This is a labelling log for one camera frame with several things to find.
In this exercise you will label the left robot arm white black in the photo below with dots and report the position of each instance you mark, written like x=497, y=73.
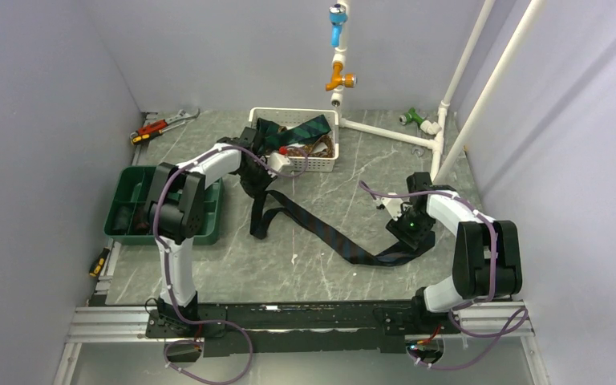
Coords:
x=175, y=209

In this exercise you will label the white plastic basket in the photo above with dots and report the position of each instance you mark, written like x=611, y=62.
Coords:
x=292, y=117

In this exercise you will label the maroon rolled tie in tray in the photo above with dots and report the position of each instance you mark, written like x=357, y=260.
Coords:
x=140, y=224

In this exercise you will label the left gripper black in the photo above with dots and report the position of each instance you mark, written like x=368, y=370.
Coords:
x=256, y=190

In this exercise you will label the green striped tie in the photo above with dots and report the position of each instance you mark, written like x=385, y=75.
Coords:
x=272, y=138

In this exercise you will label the orange valve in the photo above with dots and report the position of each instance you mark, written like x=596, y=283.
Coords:
x=339, y=78

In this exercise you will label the aluminium rail frame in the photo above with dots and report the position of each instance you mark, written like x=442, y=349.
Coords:
x=104, y=324

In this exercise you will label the yellow black screwdriver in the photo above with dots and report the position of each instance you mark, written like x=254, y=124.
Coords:
x=99, y=263

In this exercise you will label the green valve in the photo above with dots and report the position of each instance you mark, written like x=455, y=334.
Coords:
x=411, y=116

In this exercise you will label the red handled adjustable wrench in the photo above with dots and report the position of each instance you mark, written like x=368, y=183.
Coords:
x=158, y=128

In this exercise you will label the dark rolled tie in tray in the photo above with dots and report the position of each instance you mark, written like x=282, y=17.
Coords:
x=122, y=220

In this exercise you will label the navy brown striped tie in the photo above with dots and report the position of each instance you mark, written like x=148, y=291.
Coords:
x=268, y=204

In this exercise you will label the brown patterned tie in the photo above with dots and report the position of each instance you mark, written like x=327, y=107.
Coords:
x=323, y=147

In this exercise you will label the green compartment tray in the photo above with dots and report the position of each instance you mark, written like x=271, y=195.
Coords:
x=132, y=189

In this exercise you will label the white pvc pipe frame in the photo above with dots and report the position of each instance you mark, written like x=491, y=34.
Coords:
x=440, y=169

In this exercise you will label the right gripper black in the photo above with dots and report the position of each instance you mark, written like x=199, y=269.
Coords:
x=412, y=239

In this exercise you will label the blue valve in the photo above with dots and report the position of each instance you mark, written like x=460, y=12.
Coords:
x=338, y=17

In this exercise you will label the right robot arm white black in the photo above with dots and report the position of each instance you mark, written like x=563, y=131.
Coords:
x=486, y=261

